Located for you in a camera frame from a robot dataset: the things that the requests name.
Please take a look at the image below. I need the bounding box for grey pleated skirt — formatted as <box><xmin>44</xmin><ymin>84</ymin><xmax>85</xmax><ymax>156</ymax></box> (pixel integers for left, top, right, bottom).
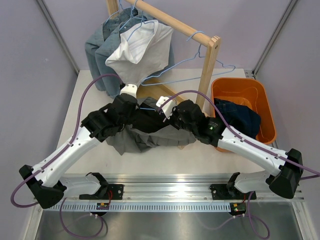
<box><xmin>106</xmin><ymin>98</ymin><xmax>196</xmax><ymax>156</ymax></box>

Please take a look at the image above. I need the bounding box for blue wire hanger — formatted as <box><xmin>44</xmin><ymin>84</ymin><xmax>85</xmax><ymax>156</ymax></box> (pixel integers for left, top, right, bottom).
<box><xmin>141</xmin><ymin>30</ymin><xmax>237</xmax><ymax>87</ymax></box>

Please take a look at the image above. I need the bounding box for white shirt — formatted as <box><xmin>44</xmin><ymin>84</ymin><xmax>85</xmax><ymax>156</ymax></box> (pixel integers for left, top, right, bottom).
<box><xmin>105</xmin><ymin>20</ymin><xmax>174</xmax><ymax>86</ymax></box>

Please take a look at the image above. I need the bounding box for dark blue denim skirt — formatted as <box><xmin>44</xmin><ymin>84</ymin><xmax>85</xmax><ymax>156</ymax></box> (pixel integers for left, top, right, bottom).
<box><xmin>214</xmin><ymin>98</ymin><xmax>261</xmax><ymax>139</ymax></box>

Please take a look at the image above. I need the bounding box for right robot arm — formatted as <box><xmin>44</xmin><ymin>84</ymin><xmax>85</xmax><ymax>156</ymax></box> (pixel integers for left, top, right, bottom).
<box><xmin>165</xmin><ymin>100</ymin><xmax>303</xmax><ymax>199</ymax></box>

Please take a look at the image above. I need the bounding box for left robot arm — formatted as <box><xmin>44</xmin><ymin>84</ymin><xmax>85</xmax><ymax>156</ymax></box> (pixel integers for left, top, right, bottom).
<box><xmin>19</xmin><ymin>93</ymin><xmax>138</xmax><ymax>209</ymax></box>

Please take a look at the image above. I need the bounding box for wooden clothes rack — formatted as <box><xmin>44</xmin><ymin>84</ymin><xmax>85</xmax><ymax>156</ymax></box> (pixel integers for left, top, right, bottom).
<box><xmin>106</xmin><ymin>0</ymin><xmax>222</xmax><ymax>151</ymax></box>

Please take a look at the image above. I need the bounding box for light blue denim garment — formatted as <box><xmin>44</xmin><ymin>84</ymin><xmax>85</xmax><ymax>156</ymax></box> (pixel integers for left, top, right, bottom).
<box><xmin>84</xmin><ymin>7</ymin><xmax>176</xmax><ymax>100</ymax></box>

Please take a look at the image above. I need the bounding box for orange plastic basket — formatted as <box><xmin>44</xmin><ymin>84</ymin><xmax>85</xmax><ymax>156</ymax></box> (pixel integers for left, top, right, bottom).
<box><xmin>210</xmin><ymin>77</ymin><xmax>277</xmax><ymax>145</ymax></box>

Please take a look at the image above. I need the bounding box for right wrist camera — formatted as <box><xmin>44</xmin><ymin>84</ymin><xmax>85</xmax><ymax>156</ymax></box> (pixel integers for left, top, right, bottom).
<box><xmin>156</xmin><ymin>96</ymin><xmax>177</xmax><ymax>119</ymax></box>

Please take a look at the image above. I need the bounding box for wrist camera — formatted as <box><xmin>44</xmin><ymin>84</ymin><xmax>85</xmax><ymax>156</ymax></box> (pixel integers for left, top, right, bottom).
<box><xmin>156</xmin><ymin>96</ymin><xmax>177</xmax><ymax>119</ymax></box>
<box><xmin>120</xmin><ymin>84</ymin><xmax>138</xmax><ymax>98</ymax></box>

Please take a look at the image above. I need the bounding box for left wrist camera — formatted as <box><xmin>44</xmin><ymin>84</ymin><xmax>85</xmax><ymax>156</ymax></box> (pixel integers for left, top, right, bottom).
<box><xmin>120</xmin><ymin>84</ymin><xmax>138</xmax><ymax>98</ymax></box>

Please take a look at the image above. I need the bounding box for aluminium rail base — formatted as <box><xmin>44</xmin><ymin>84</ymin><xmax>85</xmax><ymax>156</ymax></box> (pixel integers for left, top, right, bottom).
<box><xmin>33</xmin><ymin>173</ymin><xmax>306</xmax><ymax>213</ymax></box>

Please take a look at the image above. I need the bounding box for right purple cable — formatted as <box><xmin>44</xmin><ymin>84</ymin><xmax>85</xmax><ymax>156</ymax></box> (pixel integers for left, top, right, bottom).
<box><xmin>159</xmin><ymin>89</ymin><xmax>320</xmax><ymax>240</ymax></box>

